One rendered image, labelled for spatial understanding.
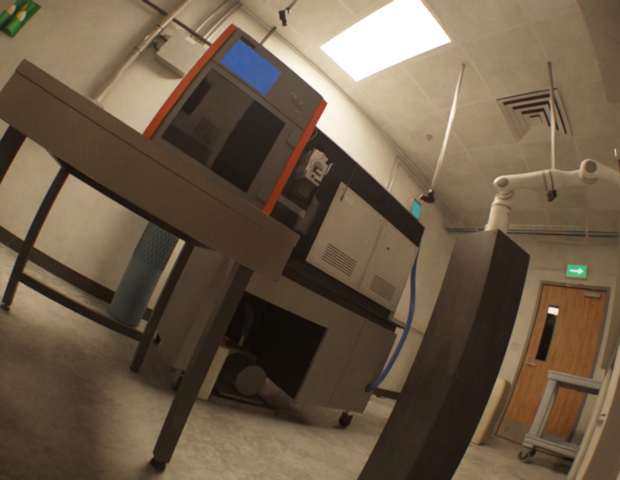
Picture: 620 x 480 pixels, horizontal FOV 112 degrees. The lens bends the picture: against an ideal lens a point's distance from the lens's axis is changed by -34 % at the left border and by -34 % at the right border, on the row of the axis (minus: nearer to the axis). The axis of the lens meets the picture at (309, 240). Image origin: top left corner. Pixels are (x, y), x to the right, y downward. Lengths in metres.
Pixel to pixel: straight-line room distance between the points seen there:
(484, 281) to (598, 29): 0.95
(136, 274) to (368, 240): 1.44
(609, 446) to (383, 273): 1.63
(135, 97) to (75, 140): 2.00
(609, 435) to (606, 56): 0.56
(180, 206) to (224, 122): 0.26
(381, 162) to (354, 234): 2.01
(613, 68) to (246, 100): 0.75
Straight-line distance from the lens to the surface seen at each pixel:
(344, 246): 1.72
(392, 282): 2.03
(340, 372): 1.80
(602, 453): 0.66
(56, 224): 2.49
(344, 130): 3.37
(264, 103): 0.85
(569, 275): 4.77
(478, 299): 1.15
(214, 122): 0.78
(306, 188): 1.50
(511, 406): 4.56
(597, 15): 0.38
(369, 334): 1.87
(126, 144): 0.64
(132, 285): 2.10
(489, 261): 1.20
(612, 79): 0.42
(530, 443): 3.23
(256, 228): 0.68
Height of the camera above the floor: 0.54
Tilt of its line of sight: 14 degrees up
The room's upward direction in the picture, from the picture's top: 24 degrees clockwise
